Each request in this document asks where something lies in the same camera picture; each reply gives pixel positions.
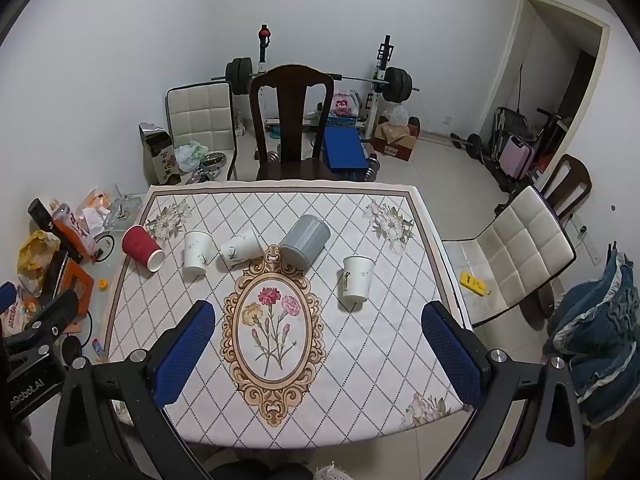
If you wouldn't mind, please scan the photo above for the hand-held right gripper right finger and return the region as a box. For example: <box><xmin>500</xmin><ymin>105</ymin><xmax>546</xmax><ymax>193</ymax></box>
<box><xmin>421</xmin><ymin>301</ymin><xmax>587</xmax><ymax>480</ymax></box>

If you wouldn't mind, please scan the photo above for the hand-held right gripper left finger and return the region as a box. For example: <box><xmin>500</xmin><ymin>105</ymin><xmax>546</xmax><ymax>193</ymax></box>
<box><xmin>50</xmin><ymin>300</ymin><xmax>218</xmax><ymax>480</ymax></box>

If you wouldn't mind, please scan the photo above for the white floral paper cup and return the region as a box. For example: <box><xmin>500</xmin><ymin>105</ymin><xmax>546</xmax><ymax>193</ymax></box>
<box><xmin>182</xmin><ymin>231</ymin><xmax>213</xmax><ymax>281</ymax></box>
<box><xmin>220</xmin><ymin>228</ymin><xmax>263</xmax><ymax>271</ymax></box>
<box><xmin>342</xmin><ymin>255</ymin><xmax>375</xmax><ymax>304</ymax></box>

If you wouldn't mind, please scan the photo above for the red ribbed paper cup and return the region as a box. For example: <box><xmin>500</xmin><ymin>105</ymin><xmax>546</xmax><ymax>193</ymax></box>
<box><xmin>122</xmin><ymin>224</ymin><xmax>166</xmax><ymax>273</ymax></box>

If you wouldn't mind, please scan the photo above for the grey plastic cup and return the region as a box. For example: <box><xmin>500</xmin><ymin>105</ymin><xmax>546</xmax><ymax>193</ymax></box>
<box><xmin>279</xmin><ymin>214</ymin><xmax>331</xmax><ymax>269</ymax></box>

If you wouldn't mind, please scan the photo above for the orange box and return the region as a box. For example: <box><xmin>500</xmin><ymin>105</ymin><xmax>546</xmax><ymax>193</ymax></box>
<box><xmin>47</xmin><ymin>260</ymin><xmax>95</xmax><ymax>334</ymax></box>

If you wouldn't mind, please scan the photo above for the yellow plastic bag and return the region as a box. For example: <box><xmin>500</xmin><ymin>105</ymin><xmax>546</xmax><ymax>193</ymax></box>
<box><xmin>17</xmin><ymin>230</ymin><xmax>62</xmax><ymax>297</ymax></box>

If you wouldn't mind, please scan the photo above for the yellow tool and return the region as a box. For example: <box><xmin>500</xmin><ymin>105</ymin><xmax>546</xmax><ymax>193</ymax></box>
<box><xmin>459</xmin><ymin>272</ymin><xmax>489</xmax><ymax>295</ymax></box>

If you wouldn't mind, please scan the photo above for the floral patterned tablecloth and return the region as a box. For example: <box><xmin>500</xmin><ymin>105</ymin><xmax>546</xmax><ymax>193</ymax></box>
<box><xmin>102</xmin><ymin>182</ymin><xmax>473</xmax><ymax>451</ymax></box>

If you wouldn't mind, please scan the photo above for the glass ashtray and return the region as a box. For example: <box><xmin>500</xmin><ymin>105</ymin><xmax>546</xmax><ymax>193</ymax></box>
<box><xmin>102</xmin><ymin>196</ymin><xmax>144</xmax><ymax>234</ymax></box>

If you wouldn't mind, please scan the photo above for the white padded chair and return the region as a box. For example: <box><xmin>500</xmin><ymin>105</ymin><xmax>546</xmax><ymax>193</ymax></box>
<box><xmin>165</xmin><ymin>81</ymin><xmax>240</xmax><ymax>182</ymax></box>
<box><xmin>442</xmin><ymin>185</ymin><xmax>577</xmax><ymax>329</ymax></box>

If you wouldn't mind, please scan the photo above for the blue ruffled cloth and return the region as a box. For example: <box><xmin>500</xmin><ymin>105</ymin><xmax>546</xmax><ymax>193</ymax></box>
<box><xmin>542</xmin><ymin>250</ymin><xmax>640</xmax><ymax>429</ymax></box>

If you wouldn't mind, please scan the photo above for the white power strip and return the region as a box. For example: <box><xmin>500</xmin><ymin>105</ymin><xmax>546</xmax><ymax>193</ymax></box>
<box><xmin>570</xmin><ymin>214</ymin><xmax>601</xmax><ymax>267</ymax></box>

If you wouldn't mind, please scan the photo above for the brown white carton box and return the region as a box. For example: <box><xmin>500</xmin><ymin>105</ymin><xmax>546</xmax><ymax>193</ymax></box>
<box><xmin>138</xmin><ymin>122</ymin><xmax>182</xmax><ymax>186</ymax></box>

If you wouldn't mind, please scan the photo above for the metal bowl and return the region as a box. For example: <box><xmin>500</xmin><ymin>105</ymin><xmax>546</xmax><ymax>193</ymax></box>
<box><xmin>196</xmin><ymin>152</ymin><xmax>229</xmax><ymax>181</ymax></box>

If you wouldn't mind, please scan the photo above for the pale green plastic bag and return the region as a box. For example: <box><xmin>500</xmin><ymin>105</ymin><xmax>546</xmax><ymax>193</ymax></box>
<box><xmin>175</xmin><ymin>141</ymin><xmax>207</xmax><ymax>174</ymax></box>

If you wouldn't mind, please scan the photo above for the pink suitcase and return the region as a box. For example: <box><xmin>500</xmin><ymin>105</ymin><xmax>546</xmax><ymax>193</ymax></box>
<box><xmin>500</xmin><ymin>134</ymin><xmax>536</xmax><ymax>179</ymax></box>

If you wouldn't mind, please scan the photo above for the dark wooden chair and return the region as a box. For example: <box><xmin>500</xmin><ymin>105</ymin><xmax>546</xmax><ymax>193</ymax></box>
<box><xmin>542</xmin><ymin>154</ymin><xmax>594</xmax><ymax>222</ymax></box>
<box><xmin>248</xmin><ymin>64</ymin><xmax>335</xmax><ymax>182</ymax></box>

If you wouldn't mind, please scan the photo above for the black dumbbell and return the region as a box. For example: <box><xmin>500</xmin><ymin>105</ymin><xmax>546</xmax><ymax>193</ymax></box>
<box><xmin>450</xmin><ymin>132</ymin><xmax>484</xmax><ymax>159</ymax></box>

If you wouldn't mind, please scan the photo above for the cardboard box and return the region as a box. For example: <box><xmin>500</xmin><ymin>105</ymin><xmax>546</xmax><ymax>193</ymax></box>
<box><xmin>371</xmin><ymin>117</ymin><xmax>422</xmax><ymax>162</ymax></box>

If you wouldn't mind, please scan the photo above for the blue bench pad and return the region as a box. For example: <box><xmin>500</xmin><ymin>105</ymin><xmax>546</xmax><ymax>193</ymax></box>
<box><xmin>322</xmin><ymin>126</ymin><xmax>369</xmax><ymax>174</ymax></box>

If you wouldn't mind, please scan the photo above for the black folding cart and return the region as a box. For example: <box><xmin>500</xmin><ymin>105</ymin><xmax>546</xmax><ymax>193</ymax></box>
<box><xmin>492</xmin><ymin>106</ymin><xmax>532</xmax><ymax>162</ymax></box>

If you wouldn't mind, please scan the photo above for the clear plastic bag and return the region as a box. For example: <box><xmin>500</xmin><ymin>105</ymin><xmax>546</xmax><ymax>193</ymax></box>
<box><xmin>387</xmin><ymin>102</ymin><xmax>412</xmax><ymax>127</ymax></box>

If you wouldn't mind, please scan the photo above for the pink and white plastic bag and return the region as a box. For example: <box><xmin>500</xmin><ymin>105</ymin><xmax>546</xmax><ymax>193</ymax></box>
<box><xmin>327</xmin><ymin>89</ymin><xmax>361</xmax><ymax>119</ymax></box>

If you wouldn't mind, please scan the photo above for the black barbell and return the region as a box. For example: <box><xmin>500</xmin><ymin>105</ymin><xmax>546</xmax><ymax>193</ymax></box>
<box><xmin>211</xmin><ymin>57</ymin><xmax>421</xmax><ymax>99</ymax></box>

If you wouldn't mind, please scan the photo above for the white weight bench rack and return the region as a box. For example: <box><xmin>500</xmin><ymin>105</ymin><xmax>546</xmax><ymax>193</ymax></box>
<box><xmin>252</xmin><ymin>24</ymin><xmax>397</xmax><ymax>142</ymax></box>

